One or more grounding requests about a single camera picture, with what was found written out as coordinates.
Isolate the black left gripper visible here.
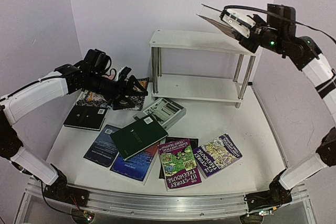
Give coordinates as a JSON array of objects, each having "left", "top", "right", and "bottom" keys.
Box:
[{"left": 89, "top": 72, "right": 150, "bottom": 111}]

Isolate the brown Decorate book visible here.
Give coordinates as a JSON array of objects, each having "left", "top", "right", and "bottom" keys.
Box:
[{"left": 197, "top": 4, "right": 243, "bottom": 40}]

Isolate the grey photo cover book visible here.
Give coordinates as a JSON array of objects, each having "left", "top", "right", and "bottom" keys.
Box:
[{"left": 133, "top": 98, "right": 186, "bottom": 130}]

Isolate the dark green hardcover book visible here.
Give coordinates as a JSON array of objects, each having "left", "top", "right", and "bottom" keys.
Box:
[{"left": 110, "top": 115, "right": 168, "bottom": 161}]

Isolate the black paperback book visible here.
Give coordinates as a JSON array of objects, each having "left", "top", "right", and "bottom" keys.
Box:
[{"left": 159, "top": 137, "right": 198, "bottom": 179}]

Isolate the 117-Storey Treehouse book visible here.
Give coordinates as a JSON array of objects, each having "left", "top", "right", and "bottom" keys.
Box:
[{"left": 159, "top": 138, "right": 202, "bottom": 191}]

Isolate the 52-Storey Treehouse book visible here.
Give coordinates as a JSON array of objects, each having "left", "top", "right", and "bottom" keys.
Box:
[{"left": 193, "top": 134, "right": 243, "bottom": 178}]

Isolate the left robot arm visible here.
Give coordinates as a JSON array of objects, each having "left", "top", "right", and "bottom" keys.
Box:
[{"left": 1, "top": 49, "right": 148, "bottom": 206}]

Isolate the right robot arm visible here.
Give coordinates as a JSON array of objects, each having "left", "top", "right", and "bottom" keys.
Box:
[{"left": 219, "top": 4, "right": 335, "bottom": 213}]

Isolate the patterned placemat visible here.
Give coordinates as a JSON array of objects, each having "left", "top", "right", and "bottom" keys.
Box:
[{"left": 75, "top": 90, "right": 145, "bottom": 111}]

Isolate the black notebook with barcode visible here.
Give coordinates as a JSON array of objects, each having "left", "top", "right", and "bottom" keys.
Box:
[{"left": 64, "top": 105, "right": 108, "bottom": 131}]

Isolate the dark blue paperback book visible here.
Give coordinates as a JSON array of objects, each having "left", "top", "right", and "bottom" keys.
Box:
[{"left": 83, "top": 124, "right": 120, "bottom": 167}]

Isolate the white two-tier shelf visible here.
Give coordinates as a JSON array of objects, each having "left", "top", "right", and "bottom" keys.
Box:
[{"left": 150, "top": 29, "right": 257, "bottom": 108}]

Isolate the blue orange paperback book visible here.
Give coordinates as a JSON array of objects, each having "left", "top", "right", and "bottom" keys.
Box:
[{"left": 110, "top": 143, "right": 160, "bottom": 185}]

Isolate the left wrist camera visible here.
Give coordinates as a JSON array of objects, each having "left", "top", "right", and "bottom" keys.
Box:
[{"left": 114, "top": 66, "right": 132, "bottom": 81}]

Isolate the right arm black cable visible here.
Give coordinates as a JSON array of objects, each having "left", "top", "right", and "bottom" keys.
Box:
[{"left": 223, "top": 5, "right": 336, "bottom": 49}]

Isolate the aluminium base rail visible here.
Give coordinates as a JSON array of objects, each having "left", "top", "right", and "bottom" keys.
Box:
[{"left": 25, "top": 176, "right": 309, "bottom": 217}]

